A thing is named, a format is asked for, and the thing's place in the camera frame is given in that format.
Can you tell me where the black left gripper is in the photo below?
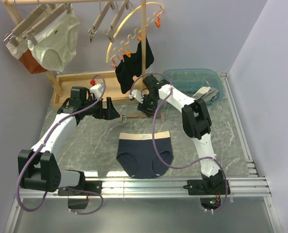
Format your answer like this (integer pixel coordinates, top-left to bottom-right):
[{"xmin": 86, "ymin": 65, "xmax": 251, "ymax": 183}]
[{"xmin": 82, "ymin": 96, "xmax": 120, "ymax": 120}]

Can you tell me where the wooden rack right post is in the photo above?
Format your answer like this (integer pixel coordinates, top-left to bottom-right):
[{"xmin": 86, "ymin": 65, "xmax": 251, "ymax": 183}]
[{"xmin": 141, "ymin": 0, "xmax": 146, "ymax": 75}]

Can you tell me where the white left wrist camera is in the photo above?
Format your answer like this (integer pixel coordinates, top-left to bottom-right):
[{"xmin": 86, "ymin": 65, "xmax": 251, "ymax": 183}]
[{"xmin": 90, "ymin": 80, "xmax": 105, "ymax": 99}]

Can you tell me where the grey and pink underwear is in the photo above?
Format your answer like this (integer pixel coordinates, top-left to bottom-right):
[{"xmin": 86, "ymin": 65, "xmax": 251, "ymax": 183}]
[{"xmin": 192, "ymin": 86, "xmax": 219, "ymax": 102}]

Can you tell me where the yellow curved clip hanger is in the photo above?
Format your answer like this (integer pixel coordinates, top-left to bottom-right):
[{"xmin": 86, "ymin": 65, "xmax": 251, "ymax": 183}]
[{"xmin": 106, "ymin": 1, "xmax": 164, "ymax": 68}]

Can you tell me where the navy underwear cream waistband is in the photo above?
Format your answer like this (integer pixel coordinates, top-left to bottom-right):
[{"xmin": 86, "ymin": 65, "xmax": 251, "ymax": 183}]
[{"xmin": 116, "ymin": 131, "xmax": 174, "ymax": 179}]

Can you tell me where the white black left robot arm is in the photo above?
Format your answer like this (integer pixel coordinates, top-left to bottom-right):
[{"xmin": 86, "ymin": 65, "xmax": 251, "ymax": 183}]
[{"xmin": 18, "ymin": 83, "xmax": 120, "ymax": 195}]

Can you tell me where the teal plastic basin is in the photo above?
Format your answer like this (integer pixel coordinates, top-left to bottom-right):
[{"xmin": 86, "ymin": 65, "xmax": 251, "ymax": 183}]
[{"xmin": 163, "ymin": 68, "xmax": 224, "ymax": 105}]

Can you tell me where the cream white hanging underwear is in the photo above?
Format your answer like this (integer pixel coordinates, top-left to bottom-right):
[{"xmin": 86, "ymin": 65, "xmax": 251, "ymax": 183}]
[{"xmin": 28, "ymin": 7, "xmax": 80, "ymax": 72}]

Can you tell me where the beige hanger far left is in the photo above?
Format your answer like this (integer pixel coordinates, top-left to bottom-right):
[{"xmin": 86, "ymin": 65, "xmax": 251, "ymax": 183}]
[{"xmin": 3, "ymin": 4, "xmax": 48, "ymax": 47}]

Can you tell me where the beige clip hanger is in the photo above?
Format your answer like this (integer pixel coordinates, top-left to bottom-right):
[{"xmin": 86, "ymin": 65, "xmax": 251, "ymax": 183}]
[
  {"xmin": 88, "ymin": 0, "xmax": 115, "ymax": 43},
  {"xmin": 119, "ymin": 112, "xmax": 165, "ymax": 123}
]

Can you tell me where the wooden rack base tray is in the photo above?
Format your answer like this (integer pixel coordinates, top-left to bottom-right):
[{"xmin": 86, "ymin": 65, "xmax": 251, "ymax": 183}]
[{"xmin": 51, "ymin": 71, "xmax": 137, "ymax": 110}]

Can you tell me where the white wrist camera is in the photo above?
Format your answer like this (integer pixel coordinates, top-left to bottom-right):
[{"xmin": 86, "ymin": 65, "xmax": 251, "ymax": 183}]
[
  {"xmin": 128, "ymin": 89, "xmax": 144, "ymax": 103},
  {"xmin": 90, "ymin": 80, "xmax": 105, "ymax": 99}
]

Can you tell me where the beige hanger holding underwear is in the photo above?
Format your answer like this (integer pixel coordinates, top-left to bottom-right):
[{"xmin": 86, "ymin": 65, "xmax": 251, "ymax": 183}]
[{"xmin": 23, "ymin": 3, "xmax": 71, "ymax": 45}]

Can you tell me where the aluminium mounting rail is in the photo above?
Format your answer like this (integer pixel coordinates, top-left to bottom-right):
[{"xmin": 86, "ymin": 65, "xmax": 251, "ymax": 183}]
[{"xmin": 16, "ymin": 176, "xmax": 272, "ymax": 199}]

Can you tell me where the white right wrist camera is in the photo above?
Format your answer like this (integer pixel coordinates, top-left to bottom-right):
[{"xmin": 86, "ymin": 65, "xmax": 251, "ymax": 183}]
[{"xmin": 128, "ymin": 89, "xmax": 144, "ymax": 103}]

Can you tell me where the orange cream hanging underwear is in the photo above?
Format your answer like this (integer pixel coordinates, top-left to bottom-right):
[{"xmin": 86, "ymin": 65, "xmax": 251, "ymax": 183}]
[{"xmin": 6, "ymin": 40, "xmax": 47, "ymax": 74}]

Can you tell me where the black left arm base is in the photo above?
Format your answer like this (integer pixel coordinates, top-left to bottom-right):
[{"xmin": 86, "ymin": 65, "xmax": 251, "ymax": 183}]
[{"xmin": 58, "ymin": 180, "xmax": 102, "ymax": 196}]

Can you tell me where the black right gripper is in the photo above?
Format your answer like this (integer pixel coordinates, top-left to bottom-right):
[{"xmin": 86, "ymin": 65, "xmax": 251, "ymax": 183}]
[{"xmin": 137, "ymin": 94, "xmax": 159, "ymax": 118}]

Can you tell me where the wooden rack top bar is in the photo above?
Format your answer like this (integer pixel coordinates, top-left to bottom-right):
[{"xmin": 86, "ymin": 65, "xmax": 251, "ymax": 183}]
[{"xmin": 3, "ymin": 0, "xmax": 132, "ymax": 6}]

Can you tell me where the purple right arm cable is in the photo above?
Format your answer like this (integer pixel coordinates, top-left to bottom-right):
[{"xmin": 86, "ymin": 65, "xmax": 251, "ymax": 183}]
[{"xmin": 129, "ymin": 72, "xmax": 229, "ymax": 212}]

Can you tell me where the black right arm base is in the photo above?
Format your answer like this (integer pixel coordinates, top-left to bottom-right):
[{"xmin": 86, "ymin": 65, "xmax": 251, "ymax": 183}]
[{"xmin": 183, "ymin": 180, "xmax": 226, "ymax": 196}]

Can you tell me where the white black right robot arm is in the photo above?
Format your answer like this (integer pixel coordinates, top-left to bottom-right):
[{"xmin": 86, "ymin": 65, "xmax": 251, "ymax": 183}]
[{"xmin": 129, "ymin": 73, "xmax": 231, "ymax": 196}]

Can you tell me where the beige hanging clip hanger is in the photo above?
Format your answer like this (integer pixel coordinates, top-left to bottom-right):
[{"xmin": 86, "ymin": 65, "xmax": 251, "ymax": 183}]
[{"xmin": 88, "ymin": 0, "xmax": 115, "ymax": 43}]

